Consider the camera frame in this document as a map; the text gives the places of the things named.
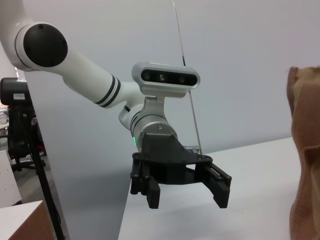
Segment white cabinet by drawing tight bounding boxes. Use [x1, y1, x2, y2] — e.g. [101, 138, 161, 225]
[0, 149, 23, 208]

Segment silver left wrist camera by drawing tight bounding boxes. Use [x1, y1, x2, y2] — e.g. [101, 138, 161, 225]
[131, 61, 201, 100]

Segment black tripod pole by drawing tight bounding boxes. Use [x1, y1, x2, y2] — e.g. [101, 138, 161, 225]
[22, 109, 66, 240]

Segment black office chair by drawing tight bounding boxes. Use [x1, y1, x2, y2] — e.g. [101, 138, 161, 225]
[0, 77, 47, 172]

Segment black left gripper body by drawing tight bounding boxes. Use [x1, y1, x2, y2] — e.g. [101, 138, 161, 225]
[130, 132, 214, 196]

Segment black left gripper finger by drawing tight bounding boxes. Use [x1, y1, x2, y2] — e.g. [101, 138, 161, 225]
[146, 181, 161, 210]
[197, 163, 232, 210]

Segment khaki fabric food bag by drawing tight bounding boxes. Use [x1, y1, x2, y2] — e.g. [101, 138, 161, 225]
[286, 65, 320, 240]

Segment clear acrylic panel edge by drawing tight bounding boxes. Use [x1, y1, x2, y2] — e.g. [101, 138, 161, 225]
[172, 0, 203, 155]

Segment silver panel clamp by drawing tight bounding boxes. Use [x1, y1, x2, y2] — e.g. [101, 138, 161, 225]
[183, 144, 202, 154]

